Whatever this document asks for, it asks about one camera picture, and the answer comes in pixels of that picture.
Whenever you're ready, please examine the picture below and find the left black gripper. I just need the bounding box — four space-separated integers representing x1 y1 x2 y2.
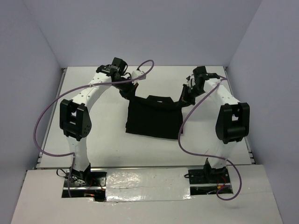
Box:
112 77 137 102

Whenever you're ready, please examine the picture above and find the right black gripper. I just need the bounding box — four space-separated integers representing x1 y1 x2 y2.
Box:
176 84 206 109

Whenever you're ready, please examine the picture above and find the black long sleeve shirt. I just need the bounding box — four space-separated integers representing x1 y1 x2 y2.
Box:
125 92 188 140

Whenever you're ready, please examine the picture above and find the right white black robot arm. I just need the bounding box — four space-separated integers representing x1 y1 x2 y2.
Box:
178 66 250 182

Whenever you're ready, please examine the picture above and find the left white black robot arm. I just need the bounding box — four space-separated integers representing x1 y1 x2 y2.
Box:
59 58 144 186

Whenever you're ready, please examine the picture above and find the shiny silver tape sheet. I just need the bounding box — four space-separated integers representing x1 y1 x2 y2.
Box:
105 168 191 202

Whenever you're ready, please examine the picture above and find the white foam front board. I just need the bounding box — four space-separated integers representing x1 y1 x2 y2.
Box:
12 165 282 224

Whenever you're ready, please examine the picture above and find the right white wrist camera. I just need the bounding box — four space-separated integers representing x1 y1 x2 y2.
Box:
186 75 195 87

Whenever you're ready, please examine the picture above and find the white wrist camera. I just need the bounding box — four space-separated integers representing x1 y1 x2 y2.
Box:
131 70 147 82
186 75 195 87

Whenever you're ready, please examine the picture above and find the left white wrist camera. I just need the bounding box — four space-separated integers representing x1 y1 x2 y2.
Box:
131 70 147 82

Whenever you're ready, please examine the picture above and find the left aluminium table rail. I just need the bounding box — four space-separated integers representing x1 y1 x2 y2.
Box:
34 68 67 169

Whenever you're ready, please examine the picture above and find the aluminium table rail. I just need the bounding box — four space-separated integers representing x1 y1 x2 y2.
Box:
34 68 67 169
223 66 255 165

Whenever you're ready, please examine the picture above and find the right aluminium table rail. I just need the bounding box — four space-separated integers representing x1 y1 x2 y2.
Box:
223 66 255 165

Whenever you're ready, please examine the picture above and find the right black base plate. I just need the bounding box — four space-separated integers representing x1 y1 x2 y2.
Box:
184 166 230 185

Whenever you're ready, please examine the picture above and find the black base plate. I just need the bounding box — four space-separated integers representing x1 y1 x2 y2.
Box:
184 166 230 185
70 172 107 188

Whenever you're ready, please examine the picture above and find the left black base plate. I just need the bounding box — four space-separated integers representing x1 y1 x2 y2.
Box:
70 172 107 188

